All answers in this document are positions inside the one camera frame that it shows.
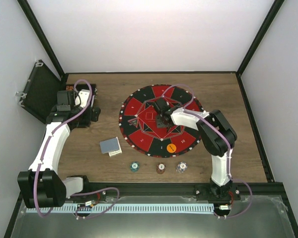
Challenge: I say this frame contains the orange black chip stack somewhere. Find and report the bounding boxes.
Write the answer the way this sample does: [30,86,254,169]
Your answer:
[156,163,166,174]

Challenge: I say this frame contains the green blue chip stack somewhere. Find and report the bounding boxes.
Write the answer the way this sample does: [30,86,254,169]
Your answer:
[130,161,140,173]

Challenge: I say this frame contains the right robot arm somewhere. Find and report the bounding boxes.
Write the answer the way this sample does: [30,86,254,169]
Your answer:
[153,98,237,200]

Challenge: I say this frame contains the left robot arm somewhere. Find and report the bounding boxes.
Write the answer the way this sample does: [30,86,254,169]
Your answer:
[17,87,100,209]

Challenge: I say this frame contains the orange chips in case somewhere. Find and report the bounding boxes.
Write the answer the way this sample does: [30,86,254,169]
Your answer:
[66,85,74,91]

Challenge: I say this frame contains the black poker case tray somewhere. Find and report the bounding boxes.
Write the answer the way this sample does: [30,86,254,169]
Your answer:
[65,84,101,129]

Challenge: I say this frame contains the black poker case lid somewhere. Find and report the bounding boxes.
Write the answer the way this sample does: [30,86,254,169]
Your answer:
[16,60,61,124]

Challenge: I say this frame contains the round red black poker mat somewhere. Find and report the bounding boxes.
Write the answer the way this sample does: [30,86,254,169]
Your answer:
[119,84,203,158]

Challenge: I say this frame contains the orange big blind button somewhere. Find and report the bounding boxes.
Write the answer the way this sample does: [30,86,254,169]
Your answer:
[166,143,177,153]

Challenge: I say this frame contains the blue backed card deck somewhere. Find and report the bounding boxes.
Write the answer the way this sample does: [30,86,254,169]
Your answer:
[99,137,121,154]

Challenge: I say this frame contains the white playing card box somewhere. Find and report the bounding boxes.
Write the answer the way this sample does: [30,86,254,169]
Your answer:
[108,150,122,157]

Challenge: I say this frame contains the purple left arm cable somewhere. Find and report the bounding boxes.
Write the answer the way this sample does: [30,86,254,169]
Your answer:
[33,79,120,221]

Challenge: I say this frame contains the black aluminium front rail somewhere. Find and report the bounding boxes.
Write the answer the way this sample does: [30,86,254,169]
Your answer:
[19,182,285,199]

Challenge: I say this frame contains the light blue slotted cable duct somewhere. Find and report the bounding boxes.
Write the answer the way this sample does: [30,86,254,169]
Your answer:
[26,203,215,214]

